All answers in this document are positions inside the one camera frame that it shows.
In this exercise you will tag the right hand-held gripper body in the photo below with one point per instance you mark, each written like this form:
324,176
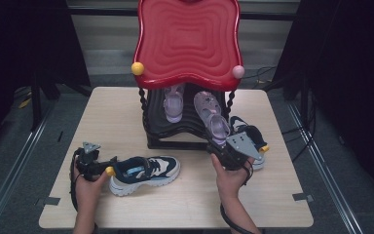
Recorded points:
240,146

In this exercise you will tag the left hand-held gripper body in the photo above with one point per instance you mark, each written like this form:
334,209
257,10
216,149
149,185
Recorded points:
89,164

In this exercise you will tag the white and navy sneaker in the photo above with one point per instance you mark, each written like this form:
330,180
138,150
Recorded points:
250,133
149,172

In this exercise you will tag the red and black shoe rack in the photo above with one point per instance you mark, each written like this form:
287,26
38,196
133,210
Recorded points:
188,42

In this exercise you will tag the person's left hand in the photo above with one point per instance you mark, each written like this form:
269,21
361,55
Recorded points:
87,191

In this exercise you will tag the person's right hand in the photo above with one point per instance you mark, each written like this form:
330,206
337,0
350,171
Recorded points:
232,182

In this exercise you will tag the grey tape piece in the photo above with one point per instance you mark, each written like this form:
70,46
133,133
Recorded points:
302,197
52,201

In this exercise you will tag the black stand leg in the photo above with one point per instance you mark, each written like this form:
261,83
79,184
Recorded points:
36,104

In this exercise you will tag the yellow strip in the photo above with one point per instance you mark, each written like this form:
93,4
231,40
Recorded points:
25,103

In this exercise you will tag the black horizontal bar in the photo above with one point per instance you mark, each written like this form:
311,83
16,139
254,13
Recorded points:
104,11

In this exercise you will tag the metal floor rail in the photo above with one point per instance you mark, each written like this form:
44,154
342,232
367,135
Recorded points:
16,169
324,169

